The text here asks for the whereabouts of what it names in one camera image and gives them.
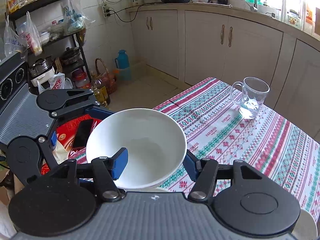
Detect black metal shelf rack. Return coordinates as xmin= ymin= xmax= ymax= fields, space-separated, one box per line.
xmin=5 ymin=0 xmax=92 ymax=80

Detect wicker basket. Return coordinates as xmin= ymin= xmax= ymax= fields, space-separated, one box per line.
xmin=95 ymin=58 xmax=117 ymax=95

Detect blue thermos jug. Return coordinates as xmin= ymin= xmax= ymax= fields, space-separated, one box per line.
xmin=114 ymin=50 xmax=130 ymax=69

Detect clear glass mug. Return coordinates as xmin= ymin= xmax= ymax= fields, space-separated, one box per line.
xmin=230 ymin=76 xmax=270 ymax=119

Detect white bowl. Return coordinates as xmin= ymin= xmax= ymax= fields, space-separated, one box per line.
xmin=86 ymin=108 xmax=187 ymax=190

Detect patterned red green tablecloth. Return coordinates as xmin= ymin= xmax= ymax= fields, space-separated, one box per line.
xmin=68 ymin=77 xmax=320 ymax=217

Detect clear plastic bag hanging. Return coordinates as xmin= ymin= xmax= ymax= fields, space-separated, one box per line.
xmin=61 ymin=0 xmax=95 ymax=35

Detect wall power strip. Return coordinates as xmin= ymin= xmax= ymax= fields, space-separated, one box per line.
xmin=101 ymin=3 xmax=111 ymax=18

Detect cooking oil bottle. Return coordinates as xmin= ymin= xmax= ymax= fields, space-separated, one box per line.
xmin=92 ymin=74 xmax=111 ymax=108

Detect white kitchen cabinets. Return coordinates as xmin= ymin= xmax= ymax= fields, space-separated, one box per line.
xmin=129 ymin=3 xmax=319 ymax=140

